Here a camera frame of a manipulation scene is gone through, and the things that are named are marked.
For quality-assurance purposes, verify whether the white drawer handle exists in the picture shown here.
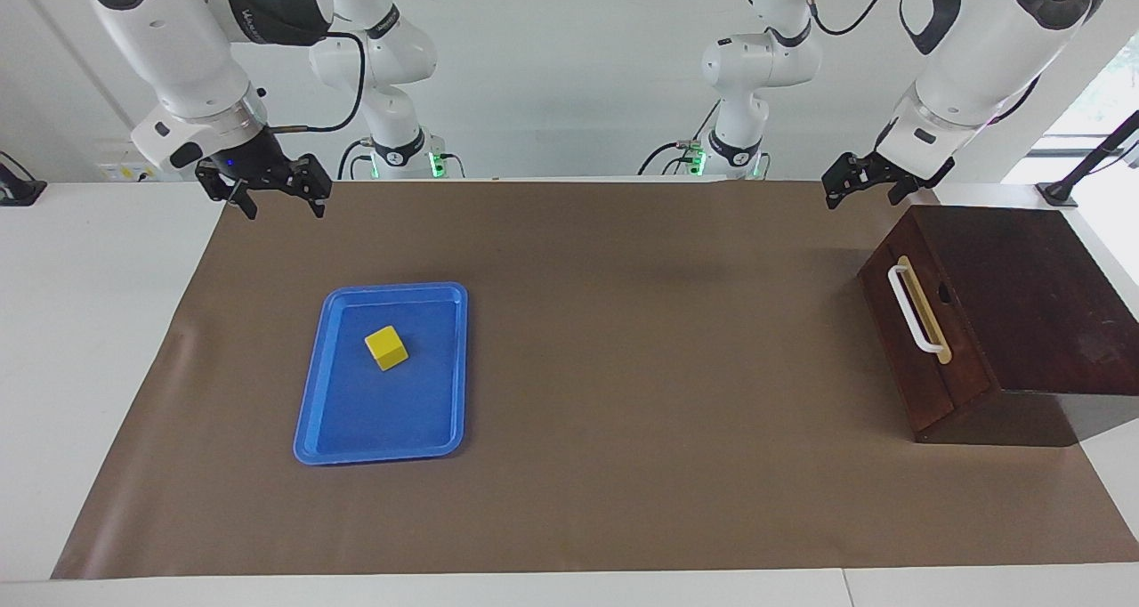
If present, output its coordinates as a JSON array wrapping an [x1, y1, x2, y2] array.
[[887, 263, 949, 355]]

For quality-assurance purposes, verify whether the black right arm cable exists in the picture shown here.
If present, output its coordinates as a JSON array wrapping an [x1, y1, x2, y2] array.
[[267, 30, 368, 134]]

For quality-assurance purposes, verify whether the white wall socket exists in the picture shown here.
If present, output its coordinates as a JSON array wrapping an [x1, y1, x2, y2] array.
[[96, 160, 163, 183]]

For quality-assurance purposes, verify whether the wooden drawer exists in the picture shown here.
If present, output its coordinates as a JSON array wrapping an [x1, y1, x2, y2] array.
[[884, 206, 998, 417]]

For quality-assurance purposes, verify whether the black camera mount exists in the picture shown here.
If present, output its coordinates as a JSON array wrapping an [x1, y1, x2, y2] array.
[[0, 151, 48, 207]]

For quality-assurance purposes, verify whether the brown table mat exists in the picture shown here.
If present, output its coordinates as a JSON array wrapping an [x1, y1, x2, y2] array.
[[52, 178, 1139, 581]]

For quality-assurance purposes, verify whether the dark wooden cabinet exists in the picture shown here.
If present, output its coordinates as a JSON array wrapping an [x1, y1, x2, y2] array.
[[859, 205, 1139, 448]]

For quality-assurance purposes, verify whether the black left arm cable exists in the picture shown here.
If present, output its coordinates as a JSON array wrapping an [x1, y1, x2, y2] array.
[[796, 0, 905, 36]]

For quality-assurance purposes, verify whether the yellow cube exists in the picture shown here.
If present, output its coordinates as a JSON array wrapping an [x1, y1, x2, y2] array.
[[364, 325, 410, 372]]

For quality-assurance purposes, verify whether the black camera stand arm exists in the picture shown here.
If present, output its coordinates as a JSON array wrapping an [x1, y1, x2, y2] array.
[[1037, 109, 1139, 209]]

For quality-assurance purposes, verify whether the blue plastic tray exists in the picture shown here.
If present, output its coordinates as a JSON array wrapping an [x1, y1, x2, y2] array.
[[293, 281, 470, 466]]

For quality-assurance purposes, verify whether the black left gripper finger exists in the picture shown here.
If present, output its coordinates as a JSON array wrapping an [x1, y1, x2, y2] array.
[[823, 153, 877, 209], [876, 173, 922, 206]]

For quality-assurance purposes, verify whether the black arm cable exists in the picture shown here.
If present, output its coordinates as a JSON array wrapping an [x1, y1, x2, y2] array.
[[267, 30, 368, 134], [796, 0, 905, 36]]

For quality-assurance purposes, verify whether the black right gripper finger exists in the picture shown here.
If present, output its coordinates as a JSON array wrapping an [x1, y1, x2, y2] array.
[[287, 153, 332, 219], [196, 164, 259, 221]]

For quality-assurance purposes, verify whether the black base cable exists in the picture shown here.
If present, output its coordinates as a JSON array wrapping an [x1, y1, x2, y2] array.
[[637, 140, 706, 177], [336, 139, 375, 181]]

